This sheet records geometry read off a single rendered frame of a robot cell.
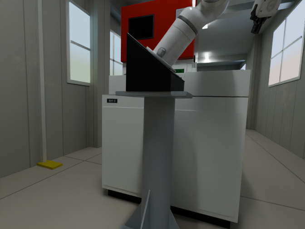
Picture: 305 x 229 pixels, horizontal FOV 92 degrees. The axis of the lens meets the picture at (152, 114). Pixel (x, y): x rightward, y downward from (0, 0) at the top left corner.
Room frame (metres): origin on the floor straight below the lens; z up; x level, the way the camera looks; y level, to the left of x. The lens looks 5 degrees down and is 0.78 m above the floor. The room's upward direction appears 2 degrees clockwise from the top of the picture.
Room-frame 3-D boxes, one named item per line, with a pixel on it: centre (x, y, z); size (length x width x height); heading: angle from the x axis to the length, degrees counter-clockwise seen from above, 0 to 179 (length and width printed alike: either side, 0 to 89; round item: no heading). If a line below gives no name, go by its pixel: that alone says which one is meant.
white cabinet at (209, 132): (1.25, -0.16, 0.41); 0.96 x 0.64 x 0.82; 71
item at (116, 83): (1.05, 0.06, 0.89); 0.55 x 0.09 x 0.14; 71
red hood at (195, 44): (1.95, -0.12, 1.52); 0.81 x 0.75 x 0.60; 71
